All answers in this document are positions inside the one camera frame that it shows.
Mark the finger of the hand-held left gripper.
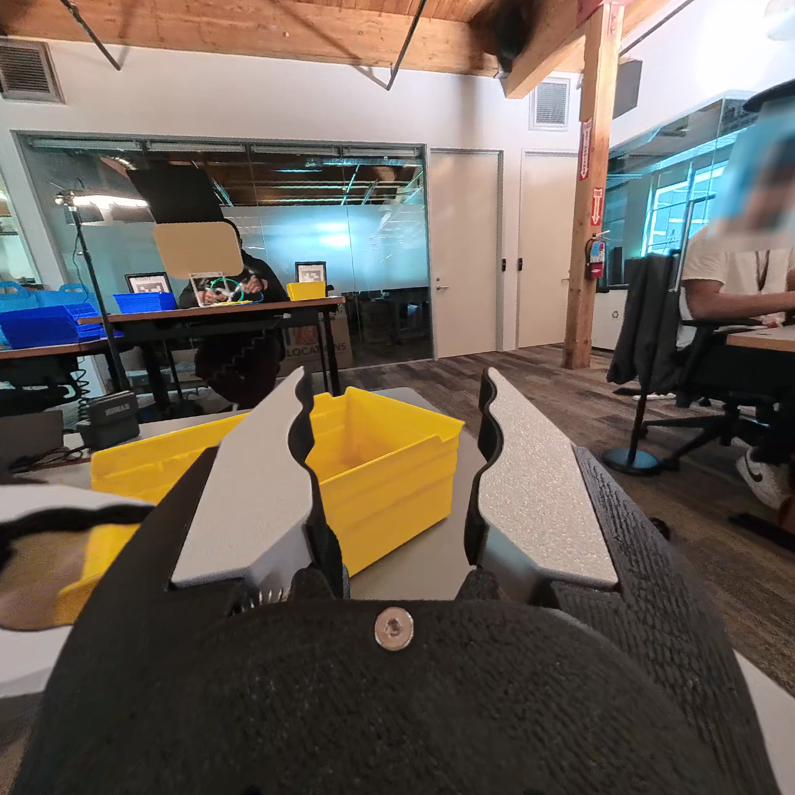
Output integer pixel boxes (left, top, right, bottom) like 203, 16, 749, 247
0, 624, 73, 701
0, 484, 157, 549

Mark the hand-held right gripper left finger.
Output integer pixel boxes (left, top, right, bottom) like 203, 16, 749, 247
169, 365, 349, 598

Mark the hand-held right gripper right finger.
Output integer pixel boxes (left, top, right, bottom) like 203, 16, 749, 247
465, 366, 620, 598

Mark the large yellow plastic bin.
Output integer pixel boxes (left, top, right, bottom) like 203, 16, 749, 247
53, 386, 465, 628

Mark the dark battery charger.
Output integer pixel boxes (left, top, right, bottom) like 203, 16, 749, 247
84, 390, 142, 452

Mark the wooden top table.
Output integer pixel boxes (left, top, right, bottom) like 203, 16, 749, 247
0, 332, 131, 398
77, 296, 347, 414

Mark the printed cardboard box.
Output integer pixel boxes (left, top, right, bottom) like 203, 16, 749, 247
282, 312, 355, 375

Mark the blue plastic bin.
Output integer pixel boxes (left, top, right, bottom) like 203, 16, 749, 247
0, 306, 82, 350
112, 291, 179, 313

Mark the white recycling cabinet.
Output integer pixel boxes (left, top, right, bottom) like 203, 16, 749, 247
590, 289, 631, 352

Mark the black jacket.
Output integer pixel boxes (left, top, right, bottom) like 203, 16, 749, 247
607, 251, 684, 393

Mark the black office chair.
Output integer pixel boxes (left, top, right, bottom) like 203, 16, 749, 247
612, 248, 783, 476

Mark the black light stand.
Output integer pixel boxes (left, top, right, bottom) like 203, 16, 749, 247
55, 189, 131, 392

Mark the red fire extinguisher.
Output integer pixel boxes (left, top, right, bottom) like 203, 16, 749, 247
584, 231, 612, 280

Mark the white door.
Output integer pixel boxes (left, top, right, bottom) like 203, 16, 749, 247
518, 151, 588, 350
429, 148, 503, 360

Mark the wooden desk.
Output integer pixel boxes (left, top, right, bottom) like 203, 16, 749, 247
723, 323, 795, 355

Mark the black flat panel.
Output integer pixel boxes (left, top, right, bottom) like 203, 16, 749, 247
127, 168, 224, 224

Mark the black ceiling fixture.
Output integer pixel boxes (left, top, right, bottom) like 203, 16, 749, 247
475, 0, 547, 78

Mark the blue handled basket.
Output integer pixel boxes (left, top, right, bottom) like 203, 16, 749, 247
59, 282, 103, 324
0, 279, 38, 314

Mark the wooden post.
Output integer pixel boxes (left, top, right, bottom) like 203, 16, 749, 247
562, 0, 625, 370

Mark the white wall vent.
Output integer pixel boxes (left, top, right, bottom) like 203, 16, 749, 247
0, 36, 66, 105
530, 77, 571, 131

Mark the black wall speaker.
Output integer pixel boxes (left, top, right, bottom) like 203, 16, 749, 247
612, 59, 643, 120

